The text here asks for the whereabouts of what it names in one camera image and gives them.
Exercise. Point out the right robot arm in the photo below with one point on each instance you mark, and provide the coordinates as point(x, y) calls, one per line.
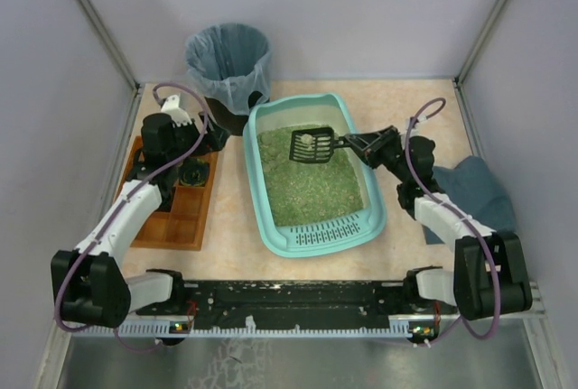
point(489, 275)

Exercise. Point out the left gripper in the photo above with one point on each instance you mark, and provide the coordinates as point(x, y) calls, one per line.
point(201, 132)

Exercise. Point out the green cat litter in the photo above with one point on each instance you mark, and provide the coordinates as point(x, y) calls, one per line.
point(300, 193)

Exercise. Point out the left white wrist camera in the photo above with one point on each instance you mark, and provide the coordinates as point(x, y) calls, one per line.
point(174, 108)

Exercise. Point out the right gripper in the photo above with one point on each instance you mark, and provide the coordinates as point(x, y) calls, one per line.
point(385, 146)

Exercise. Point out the teal litter box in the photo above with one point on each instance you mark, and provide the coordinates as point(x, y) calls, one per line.
point(329, 236)

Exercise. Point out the black litter scoop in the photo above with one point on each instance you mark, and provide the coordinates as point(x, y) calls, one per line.
point(314, 145)

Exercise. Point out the black mounting rail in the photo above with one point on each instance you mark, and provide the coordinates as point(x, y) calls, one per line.
point(292, 308)

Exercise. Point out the litter clump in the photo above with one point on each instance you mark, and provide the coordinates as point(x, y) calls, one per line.
point(307, 140)

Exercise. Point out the wooden compartment tray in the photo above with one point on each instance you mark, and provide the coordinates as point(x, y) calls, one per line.
point(180, 225)

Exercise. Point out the black trash bin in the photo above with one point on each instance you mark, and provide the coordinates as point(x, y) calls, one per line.
point(234, 123)

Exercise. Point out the blue cloth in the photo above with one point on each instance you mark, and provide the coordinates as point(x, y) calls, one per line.
point(476, 191)

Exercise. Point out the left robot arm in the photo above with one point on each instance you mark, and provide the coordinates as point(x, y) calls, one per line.
point(122, 222)

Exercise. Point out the dark green item in tray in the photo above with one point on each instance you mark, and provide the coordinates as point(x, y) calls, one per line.
point(194, 173)

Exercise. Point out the blue trash bag liner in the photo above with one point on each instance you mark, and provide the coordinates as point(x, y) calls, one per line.
point(230, 62)

